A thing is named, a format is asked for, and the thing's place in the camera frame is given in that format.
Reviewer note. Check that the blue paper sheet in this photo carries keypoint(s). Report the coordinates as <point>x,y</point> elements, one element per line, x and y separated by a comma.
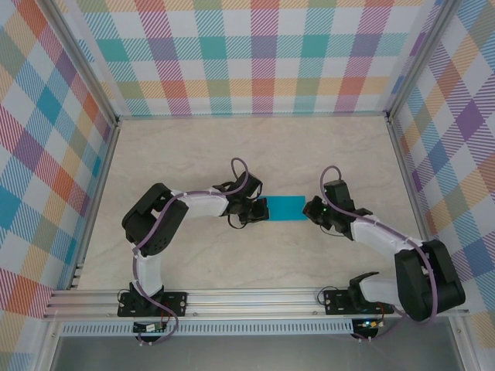
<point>288,208</point>

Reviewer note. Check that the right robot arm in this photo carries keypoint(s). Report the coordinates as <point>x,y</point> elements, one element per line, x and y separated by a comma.
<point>371,235</point>

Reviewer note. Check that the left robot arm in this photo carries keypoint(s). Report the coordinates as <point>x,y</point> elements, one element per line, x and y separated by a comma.
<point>205,205</point>

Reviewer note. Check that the small circuit board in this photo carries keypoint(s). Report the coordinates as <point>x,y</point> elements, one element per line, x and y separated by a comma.
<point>149,328</point>
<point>369,324</point>

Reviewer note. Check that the grey metal panel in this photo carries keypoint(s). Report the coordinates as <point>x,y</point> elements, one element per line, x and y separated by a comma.
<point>251,353</point>

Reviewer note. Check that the aluminium side rail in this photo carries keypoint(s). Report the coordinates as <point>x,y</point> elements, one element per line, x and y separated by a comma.
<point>410,193</point>
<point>97,193</point>

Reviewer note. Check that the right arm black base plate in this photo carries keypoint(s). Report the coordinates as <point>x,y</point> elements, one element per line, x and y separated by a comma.
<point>330,307</point>

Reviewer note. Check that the aluminium mounting rail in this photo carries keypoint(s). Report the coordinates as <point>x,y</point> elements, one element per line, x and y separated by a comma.
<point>251,303</point>

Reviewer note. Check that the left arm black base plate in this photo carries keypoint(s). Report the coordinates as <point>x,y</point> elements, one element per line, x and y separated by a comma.
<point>178,299</point>

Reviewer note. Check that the aluminium frame post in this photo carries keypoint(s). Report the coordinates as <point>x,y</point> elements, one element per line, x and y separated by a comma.
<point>87,58</point>
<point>419,58</point>

